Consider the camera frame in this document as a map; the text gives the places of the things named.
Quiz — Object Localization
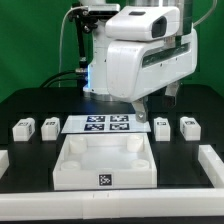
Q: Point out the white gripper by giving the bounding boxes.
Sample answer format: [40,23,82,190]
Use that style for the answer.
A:
[106,30,197,123]

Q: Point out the white square tabletop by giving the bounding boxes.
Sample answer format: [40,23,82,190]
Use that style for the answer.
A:
[53,133,157,190]

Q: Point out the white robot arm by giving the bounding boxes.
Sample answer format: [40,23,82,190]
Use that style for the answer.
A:
[80,0,198,123]

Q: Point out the white sheet with markers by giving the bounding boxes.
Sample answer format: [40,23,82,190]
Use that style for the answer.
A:
[62,114,151,134]

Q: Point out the white right fence piece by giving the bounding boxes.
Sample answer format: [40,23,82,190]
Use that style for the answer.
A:
[198,145,224,189]

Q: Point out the white fence piece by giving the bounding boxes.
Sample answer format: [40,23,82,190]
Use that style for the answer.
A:
[198,145,224,189]
[0,150,9,179]

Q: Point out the white left fence piece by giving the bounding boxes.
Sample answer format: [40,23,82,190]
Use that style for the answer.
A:
[0,150,9,179]

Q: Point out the black base cables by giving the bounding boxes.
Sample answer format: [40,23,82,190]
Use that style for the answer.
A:
[39,67,89,89]

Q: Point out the black camera stand pole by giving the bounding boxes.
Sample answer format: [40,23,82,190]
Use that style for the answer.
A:
[68,3,98,68]

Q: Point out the black camera on stand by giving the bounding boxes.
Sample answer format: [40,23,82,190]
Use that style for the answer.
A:
[87,3,120,18]

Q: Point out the white front fence rail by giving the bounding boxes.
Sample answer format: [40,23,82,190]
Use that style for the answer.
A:
[0,188,224,221]

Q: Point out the grey camera cable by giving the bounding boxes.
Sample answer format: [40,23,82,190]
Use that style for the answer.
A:
[58,6,81,88]

